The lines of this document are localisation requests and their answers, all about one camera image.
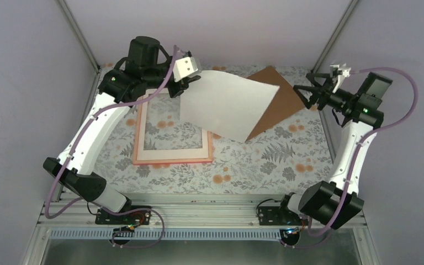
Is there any brown backing board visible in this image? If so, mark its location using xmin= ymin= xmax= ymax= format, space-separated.
xmin=246 ymin=66 xmax=305 ymax=141

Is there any pink wooden picture frame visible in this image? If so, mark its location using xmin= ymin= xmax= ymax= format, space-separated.
xmin=131 ymin=82 xmax=215 ymax=166

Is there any volcano landscape photo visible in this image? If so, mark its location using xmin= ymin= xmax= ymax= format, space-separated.
xmin=180 ymin=70 xmax=279 ymax=142

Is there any white mat board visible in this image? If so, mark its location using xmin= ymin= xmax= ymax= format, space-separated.
xmin=135 ymin=84 xmax=212 ymax=162

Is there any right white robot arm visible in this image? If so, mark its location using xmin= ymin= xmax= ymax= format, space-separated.
xmin=277 ymin=70 xmax=392 ymax=230

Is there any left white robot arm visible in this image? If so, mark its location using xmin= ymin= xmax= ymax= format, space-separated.
xmin=43 ymin=36 xmax=202 ymax=224

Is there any floral patterned table mat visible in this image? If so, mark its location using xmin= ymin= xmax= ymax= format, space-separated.
xmin=94 ymin=106 xmax=332 ymax=194

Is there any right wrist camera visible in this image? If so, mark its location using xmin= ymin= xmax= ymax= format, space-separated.
xmin=330 ymin=63 xmax=351 ymax=94

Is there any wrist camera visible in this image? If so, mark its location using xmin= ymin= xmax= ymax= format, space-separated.
xmin=330 ymin=63 xmax=351 ymax=94
xmin=173 ymin=51 xmax=202 ymax=82

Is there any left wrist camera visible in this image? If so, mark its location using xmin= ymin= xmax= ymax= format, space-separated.
xmin=173 ymin=51 xmax=202 ymax=82

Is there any right aluminium corner post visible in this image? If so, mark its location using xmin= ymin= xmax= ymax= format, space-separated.
xmin=310 ymin=0 xmax=360 ymax=73

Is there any aluminium corner post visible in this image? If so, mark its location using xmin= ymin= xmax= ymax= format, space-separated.
xmin=56 ymin=0 xmax=100 ymax=72
xmin=310 ymin=0 xmax=360 ymax=73

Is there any left aluminium corner post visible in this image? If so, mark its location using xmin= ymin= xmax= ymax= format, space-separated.
xmin=56 ymin=0 xmax=100 ymax=72

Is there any aluminium rail beam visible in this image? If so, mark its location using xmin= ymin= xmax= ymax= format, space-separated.
xmin=37 ymin=193 xmax=367 ymax=229

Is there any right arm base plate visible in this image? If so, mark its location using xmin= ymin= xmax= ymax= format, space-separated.
xmin=257 ymin=206 xmax=308 ymax=226

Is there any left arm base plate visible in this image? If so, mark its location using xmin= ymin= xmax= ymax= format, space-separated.
xmin=94 ymin=205 xmax=151 ymax=226

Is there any slotted cable duct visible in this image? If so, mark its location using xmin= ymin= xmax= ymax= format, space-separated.
xmin=49 ymin=227 xmax=280 ymax=241

